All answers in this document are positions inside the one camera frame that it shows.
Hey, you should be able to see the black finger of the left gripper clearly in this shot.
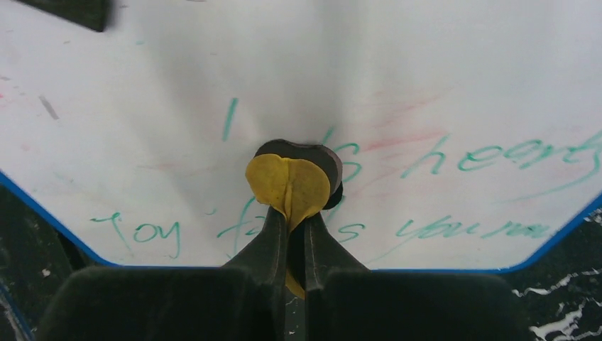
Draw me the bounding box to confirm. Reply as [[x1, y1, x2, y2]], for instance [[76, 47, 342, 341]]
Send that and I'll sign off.
[[18, 0, 113, 32]]

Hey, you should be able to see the yellow bone shaped eraser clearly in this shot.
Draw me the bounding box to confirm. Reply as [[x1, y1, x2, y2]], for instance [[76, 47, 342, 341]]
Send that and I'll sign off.
[[219, 139, 367, 308]]

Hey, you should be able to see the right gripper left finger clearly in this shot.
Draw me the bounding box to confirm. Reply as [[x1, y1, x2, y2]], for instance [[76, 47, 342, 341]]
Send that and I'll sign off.
[[35, 209, 287, 340]]

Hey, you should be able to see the blue framed whiteboard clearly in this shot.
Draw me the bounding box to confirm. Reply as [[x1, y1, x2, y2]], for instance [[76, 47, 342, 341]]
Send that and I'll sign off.
[[1, 1, 601, 271]]

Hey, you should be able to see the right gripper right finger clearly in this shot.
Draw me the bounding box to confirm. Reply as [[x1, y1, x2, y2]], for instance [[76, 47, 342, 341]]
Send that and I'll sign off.
[[303, 215, 532, 340]]

